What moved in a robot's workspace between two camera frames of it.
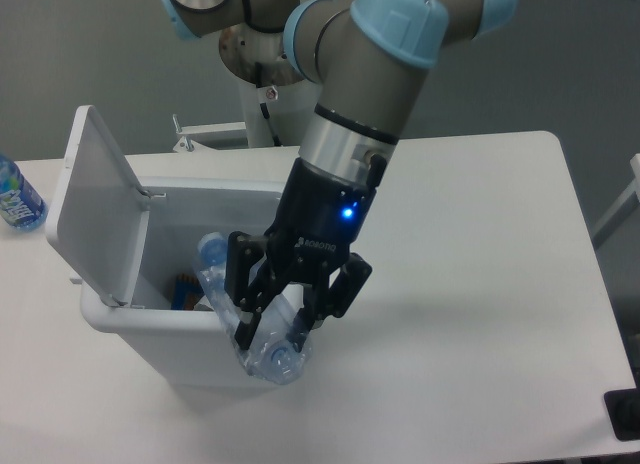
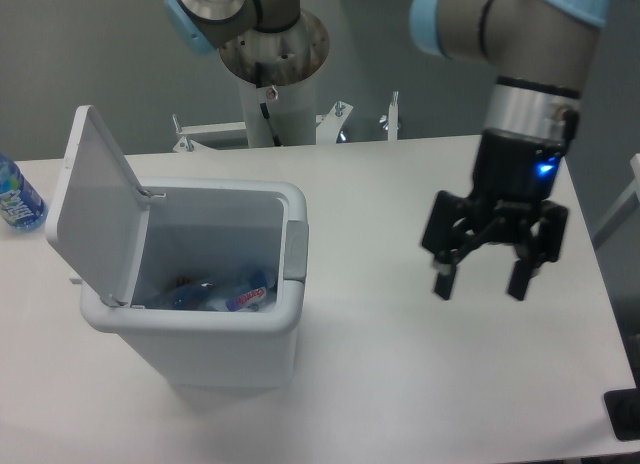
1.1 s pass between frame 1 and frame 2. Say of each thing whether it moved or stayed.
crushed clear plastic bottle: moved
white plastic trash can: stayed
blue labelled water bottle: stayed
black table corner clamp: stayed
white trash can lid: stayed
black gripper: moved
